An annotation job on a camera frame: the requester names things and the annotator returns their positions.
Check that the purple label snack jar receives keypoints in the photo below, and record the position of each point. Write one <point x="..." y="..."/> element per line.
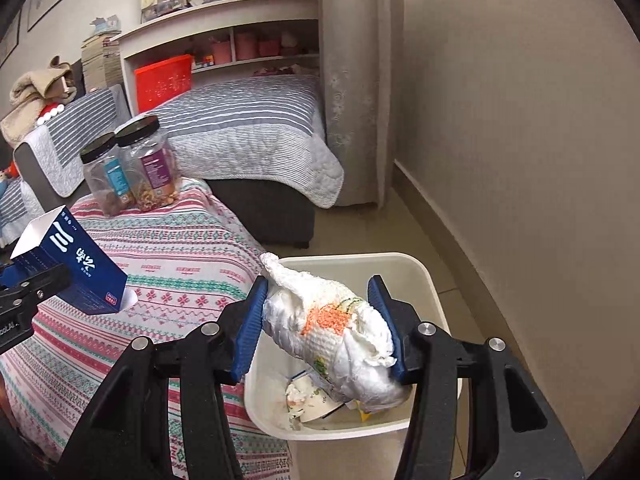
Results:
<point x="150" y="170"/>

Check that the floral paper cup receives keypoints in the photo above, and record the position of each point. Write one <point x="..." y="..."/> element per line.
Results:
<point x="312" y="395"/>

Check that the blue paper carton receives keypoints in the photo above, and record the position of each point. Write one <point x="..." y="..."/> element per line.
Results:
<point x="65" y="255"/>

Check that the white paper towel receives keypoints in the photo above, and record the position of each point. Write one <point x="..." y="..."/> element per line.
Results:
<point x="320" y="320"/>

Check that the pink patterned tablecloth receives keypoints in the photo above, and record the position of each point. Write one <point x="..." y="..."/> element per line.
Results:
<point x="165" y="260"/>

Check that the teal label snack jar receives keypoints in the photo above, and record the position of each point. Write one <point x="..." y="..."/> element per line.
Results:
<point x="107" y="180"/>

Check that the red storage box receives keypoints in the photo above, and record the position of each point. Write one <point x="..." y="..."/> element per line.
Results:
<point x="162" y="85"/>

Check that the beige floral curtain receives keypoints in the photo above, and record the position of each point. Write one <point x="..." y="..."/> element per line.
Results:
<point x="360" y="85"/>

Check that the grey striped quilt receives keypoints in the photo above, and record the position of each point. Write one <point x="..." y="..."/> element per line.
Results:
<point x="250" y="125"/>

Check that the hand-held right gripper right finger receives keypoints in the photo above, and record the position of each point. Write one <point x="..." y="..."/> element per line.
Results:
<point x="382" y="305"/>

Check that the red white plush toy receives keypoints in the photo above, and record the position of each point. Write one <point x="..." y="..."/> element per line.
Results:
<point x="50" y="112"/>

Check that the small framed wall picture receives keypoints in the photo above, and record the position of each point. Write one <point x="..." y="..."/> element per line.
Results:
<point x="9" y="40"/>

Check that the beige fleece blanket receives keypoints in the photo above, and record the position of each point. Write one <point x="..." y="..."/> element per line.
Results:
<point x="30" y="95"/>

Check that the small colourful boxes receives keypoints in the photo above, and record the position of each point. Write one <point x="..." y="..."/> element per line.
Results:
<point x="202" y="64"/>

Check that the printed gift box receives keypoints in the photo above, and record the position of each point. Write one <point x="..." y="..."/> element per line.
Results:
<point x="160" y="9"/>

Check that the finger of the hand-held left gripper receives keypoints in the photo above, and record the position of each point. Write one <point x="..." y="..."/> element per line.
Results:
<point x="30" y="282"/>

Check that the white shelf unit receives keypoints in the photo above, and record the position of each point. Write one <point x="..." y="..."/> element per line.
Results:
<point x="225" y="12"/>

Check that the grey striped sofa cover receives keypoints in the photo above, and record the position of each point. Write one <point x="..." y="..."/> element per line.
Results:
<point x="75" y="130"/>

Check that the pink storage container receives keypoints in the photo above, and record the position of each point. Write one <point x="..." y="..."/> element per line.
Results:
<point x="269" y="47"/>
<point x="220" y="53"/>
<point x="246" y="45"/>

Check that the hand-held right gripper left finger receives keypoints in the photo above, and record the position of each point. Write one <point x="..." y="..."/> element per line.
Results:
<point x="247" y="340"/>

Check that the stack of flat books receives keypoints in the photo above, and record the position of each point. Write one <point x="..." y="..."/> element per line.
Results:
<point x="100" y="65"/>

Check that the yellow wrapper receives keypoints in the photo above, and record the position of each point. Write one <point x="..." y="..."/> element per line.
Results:
<point x="367" y="410"/>

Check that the white plastic trash bin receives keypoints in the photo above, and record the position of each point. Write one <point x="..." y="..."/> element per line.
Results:
<point x="345" y="272"/>

